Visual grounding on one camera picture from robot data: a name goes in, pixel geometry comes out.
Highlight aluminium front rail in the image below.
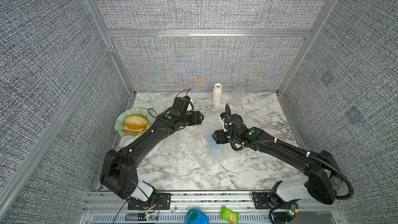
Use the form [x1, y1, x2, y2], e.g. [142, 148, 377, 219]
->
[81, 190, 346, 224]

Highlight white round lid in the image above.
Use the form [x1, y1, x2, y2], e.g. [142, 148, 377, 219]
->
[124, 139, 134, 147]

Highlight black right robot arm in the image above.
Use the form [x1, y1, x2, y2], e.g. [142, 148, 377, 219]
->
[213, 104, 354, 208]

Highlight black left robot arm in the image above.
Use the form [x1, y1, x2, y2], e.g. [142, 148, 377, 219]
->
[99, 111, 204, 206]

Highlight clear glass vase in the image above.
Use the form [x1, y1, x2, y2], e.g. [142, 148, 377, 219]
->
[230, 79, 247, 106]

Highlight green scalloped glass plate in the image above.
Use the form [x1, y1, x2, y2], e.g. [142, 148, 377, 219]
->
[115, 107, 155, 137]

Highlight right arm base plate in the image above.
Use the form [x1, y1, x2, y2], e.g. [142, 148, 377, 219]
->
[251, 191, 286, 209]

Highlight bread roll sandwich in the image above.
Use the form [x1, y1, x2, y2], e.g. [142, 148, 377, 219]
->
[123, 115, 149, 133]

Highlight white ribbed ceramic vase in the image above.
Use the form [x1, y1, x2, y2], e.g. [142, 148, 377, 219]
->
[212, 83, 223, 108]

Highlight blue plastic container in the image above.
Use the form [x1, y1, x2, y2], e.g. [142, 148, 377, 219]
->
[184, 208, 209, 224]

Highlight blue ribbed glass vase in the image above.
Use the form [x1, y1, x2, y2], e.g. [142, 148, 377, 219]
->
[208, 137, 219, 156]

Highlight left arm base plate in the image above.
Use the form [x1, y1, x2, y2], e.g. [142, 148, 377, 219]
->
[127, 192, 172, 211]

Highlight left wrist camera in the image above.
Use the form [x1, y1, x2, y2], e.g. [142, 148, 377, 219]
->
[172, 96, 194, 113]

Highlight green snack packet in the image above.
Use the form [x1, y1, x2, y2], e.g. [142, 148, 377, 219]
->
[220, 206, 239, 224]

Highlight bubble blue item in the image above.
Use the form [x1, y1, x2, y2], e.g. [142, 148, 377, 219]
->
[197, 124, 237, 177]

